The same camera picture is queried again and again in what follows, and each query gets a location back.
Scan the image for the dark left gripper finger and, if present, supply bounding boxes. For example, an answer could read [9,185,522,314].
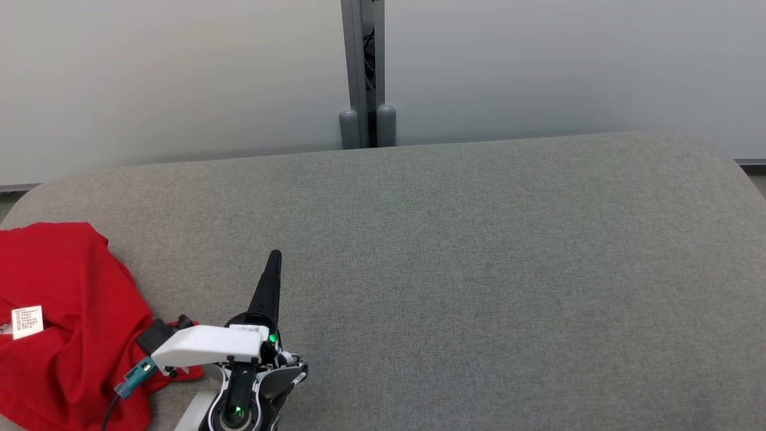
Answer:
[247,250,284,329]

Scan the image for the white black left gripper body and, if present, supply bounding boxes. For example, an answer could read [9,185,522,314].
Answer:
[151,310,283,375]

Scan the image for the red jersey white sleeves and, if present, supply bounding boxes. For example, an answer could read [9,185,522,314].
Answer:
[0,223,204,431]

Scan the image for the left black cable teal connector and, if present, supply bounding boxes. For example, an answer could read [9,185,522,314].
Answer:
[101,357,158,431]

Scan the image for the grey cylindrical post foot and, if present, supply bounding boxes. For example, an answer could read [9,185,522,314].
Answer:
[377,105,397,147]
[339,109,360,149]

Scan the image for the grey partition post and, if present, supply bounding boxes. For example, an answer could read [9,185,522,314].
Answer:
[341,0,385,148]

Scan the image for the black cables inside post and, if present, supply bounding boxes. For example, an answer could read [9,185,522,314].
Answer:
[364,30,376,90]

